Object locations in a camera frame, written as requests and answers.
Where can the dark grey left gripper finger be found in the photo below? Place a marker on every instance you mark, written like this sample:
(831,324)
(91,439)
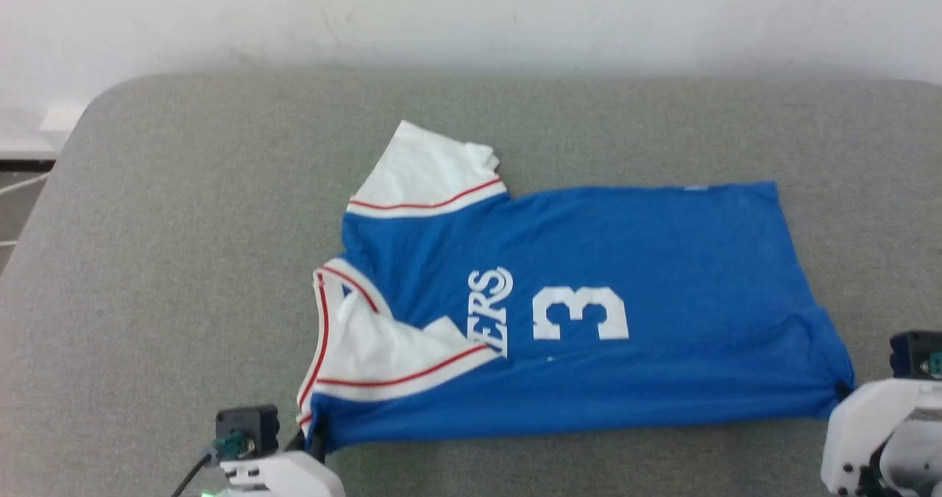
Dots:
(313,438)

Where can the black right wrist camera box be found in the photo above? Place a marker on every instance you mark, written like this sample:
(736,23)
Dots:
(912,353)

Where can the dark shelf rack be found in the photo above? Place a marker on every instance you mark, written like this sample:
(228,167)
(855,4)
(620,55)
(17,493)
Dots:
(22,164)

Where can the grey fabric sofa cushion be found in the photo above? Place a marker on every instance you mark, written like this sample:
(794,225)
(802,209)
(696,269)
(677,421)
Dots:
(184,261)

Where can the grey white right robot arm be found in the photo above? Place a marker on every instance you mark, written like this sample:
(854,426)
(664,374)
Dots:
(916,456)

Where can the blue white basketball jersey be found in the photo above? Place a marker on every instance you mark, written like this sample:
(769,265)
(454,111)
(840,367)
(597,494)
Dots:
(662,261)

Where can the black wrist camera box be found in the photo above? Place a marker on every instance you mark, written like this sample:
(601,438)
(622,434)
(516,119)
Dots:
(912,353)
(246,420)

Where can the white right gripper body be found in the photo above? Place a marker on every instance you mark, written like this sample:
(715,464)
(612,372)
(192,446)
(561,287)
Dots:
(854,431)

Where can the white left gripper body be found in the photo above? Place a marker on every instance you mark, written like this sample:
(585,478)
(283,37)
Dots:
(287,478)

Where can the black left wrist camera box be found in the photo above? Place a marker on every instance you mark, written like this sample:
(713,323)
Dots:
(246,420)

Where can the white box by wall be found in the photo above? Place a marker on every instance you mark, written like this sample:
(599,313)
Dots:
(64,118)

